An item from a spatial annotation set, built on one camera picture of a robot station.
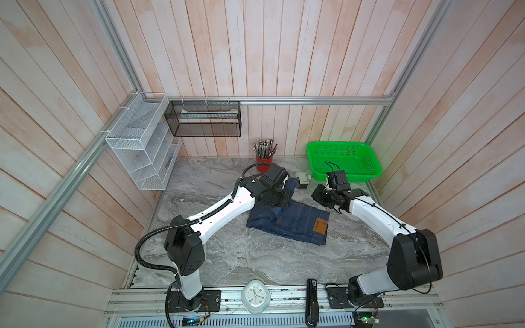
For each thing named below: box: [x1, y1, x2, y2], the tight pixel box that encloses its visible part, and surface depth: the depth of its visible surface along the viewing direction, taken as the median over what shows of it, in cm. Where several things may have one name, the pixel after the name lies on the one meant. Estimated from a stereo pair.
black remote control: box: [304, 278, 320, 328], surface depth 72 cm
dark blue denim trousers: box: [246, 178, 331, 246], surface depth 92 cm
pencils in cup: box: [252, 137, 279, 160], surface depth 106 cm
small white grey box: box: [294, 172, 312, 189], surface depth 107 cm
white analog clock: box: [240, 279, 272, 315], surface depth 74 cm
